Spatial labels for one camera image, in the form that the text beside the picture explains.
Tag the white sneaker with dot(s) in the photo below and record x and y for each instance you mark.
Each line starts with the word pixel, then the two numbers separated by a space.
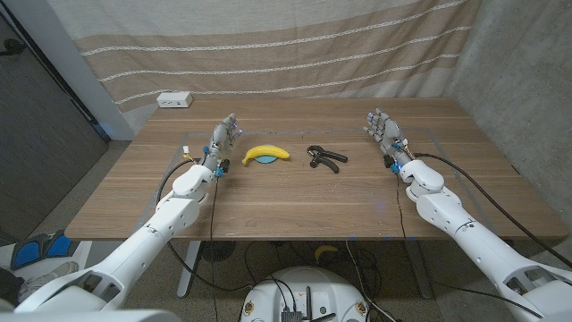
pixel 49 277

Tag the yellow toy banana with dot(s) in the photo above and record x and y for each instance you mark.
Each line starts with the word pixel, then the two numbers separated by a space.
pixel 268 151

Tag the white table leg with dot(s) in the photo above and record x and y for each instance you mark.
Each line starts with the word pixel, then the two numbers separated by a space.
pixel 187 273

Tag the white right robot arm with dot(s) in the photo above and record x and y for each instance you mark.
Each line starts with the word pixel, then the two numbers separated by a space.
pixel 469 237

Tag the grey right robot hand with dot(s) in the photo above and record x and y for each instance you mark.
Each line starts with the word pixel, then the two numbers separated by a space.
pixel 389 134

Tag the beige striped curtain backdrop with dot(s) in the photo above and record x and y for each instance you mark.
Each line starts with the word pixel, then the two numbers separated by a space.
pixel 268 58

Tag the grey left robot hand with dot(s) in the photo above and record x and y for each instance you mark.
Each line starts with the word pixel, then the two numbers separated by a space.
pixel 221 143

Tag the black round floor fan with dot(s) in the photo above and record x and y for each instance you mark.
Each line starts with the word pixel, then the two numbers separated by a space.
pixel 217 250

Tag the yellow banana on floor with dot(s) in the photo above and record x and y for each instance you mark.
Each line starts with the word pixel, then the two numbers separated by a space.
pixel 324 249

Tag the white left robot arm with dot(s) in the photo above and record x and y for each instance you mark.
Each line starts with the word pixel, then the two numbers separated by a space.
pixel 147 232

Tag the teal round disc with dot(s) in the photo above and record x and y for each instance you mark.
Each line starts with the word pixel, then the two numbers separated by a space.
pixel 266 160

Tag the grey table leg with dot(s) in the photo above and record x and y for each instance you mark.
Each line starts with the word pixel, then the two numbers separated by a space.
pixel 420 273

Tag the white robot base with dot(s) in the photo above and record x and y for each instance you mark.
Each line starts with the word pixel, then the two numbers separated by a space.
pixel 313 282

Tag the blue and black shoe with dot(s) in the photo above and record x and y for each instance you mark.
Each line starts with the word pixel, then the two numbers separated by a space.
pixel 27 252

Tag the black hand grip exerciser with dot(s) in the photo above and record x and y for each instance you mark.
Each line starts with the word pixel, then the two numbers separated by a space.
pixel 333 156

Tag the white power strip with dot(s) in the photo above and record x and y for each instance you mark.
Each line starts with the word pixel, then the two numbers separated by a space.
pixel 174 100

